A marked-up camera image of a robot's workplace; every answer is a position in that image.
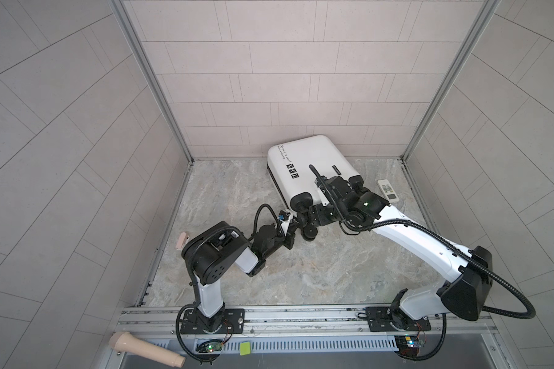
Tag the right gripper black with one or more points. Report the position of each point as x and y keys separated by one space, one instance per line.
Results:
x=316 y=215

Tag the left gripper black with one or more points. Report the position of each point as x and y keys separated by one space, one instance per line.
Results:
x=288 y=236

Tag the black and white suitcase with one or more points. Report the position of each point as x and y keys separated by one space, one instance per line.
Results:
x=293 y=167

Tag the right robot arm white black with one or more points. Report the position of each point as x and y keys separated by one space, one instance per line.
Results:
x=466 y=274

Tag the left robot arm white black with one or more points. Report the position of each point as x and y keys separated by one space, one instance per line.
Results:
x=209 y=255

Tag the white remote control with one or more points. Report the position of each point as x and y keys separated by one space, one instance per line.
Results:
x=388 y=191

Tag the small pink case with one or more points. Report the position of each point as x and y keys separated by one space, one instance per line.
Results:
x=183 y=240

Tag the green sticky note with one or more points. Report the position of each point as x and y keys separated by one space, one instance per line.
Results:
x=245 y=348

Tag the left circuit board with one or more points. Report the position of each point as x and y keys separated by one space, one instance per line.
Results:
x=209 y=347

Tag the circuit board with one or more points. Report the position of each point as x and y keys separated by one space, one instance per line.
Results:
x=209 y=347
x=409 y=346

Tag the right circuit board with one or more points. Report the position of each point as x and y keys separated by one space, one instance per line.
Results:
x=409 y=346

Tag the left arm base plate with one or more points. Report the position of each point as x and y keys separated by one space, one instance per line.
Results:
x=226 y=320

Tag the aluminium rail frame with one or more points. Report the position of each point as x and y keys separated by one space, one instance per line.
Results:
x=278 y=329

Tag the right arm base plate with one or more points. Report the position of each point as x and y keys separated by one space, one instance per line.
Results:
x=385 y=319

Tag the beige cylindrical handle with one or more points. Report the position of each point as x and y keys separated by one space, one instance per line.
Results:
x=126 y=342

